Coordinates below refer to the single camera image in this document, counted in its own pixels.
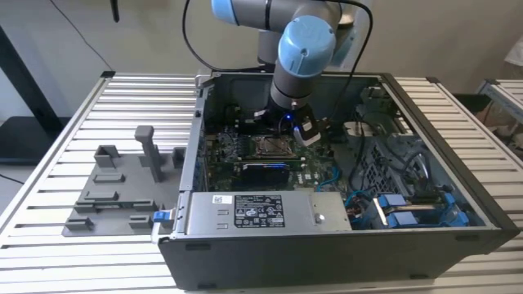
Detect silver CPU green edge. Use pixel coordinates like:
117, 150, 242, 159
257, 139, 286, 154

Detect metal socket cover frame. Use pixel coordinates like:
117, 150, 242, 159
249, 135, 296, 158

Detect CPU socket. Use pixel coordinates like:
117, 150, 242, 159
249, 134, 297, 159

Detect RAM slot black latches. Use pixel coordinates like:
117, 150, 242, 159
238, 156, 301, 162

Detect green motherboard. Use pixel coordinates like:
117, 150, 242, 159
201, 121, 349, 193

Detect black graphics card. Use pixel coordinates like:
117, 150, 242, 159
240, 162, 293, 185

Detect silver power supply unit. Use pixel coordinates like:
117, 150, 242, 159
185, 191, 353, 235

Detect blue disk carrier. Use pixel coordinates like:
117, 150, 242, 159
383, 203, 469, 229
375, 186, 456, 213

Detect grey parts rack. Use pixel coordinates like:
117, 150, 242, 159
60, 124, 188, 238

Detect dark grey PC case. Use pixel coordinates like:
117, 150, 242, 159
150, 69, 520, 291

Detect green RAM stick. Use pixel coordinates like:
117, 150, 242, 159
93, 202, 138, 209

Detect black box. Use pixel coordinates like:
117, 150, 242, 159
452, 92, 492, 116

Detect metal slat side table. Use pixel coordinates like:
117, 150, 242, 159
475, 78, 523, 123

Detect black floor stand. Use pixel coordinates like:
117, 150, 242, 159
0, 24, 73, 166

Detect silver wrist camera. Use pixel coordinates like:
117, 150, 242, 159
293, 119, 324, 147

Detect black power cable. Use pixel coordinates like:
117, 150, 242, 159
400, 151, 431, 185
349, 121, 371, 192

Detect blue data wire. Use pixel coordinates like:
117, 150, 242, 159
317, 167, 343, 188
344, 189, 372, 205

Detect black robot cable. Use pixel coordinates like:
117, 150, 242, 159
182, 0, 274, 74
320, 0, 373, 126

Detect thin black wall cable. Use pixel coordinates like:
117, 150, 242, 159
48, 0, 114, 73

